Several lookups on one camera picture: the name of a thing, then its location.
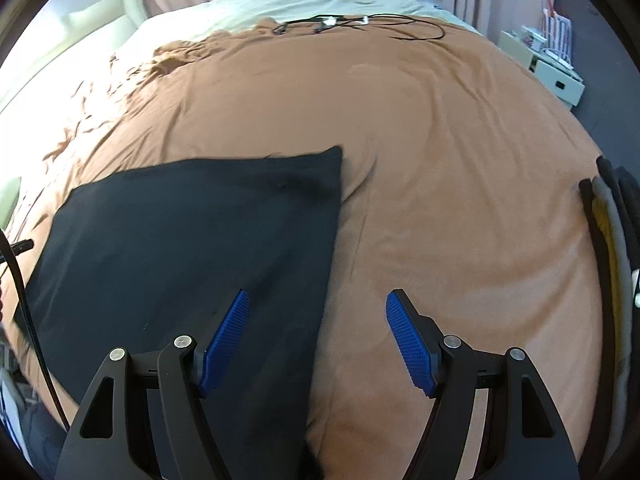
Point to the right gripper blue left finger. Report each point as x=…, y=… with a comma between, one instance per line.
x=221, y=334

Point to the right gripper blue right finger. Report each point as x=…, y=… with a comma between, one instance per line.
x=417, y=337

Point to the black sleeveless shirt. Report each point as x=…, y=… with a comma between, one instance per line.
x=143, y=256

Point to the stack of folded clothes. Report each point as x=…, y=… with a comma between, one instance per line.
x=611, y=207

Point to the brown bed blanket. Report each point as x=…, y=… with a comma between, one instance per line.
x=460, y=177

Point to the person's grey patterned legs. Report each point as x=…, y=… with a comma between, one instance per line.
x=44, y=439

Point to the cream padded headboard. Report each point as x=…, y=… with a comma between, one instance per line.
x=80, y=24

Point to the white bedside nightstand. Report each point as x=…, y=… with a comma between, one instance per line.
x=563, y=82

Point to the pink white striped bag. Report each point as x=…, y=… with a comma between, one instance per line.
x=558, y=31

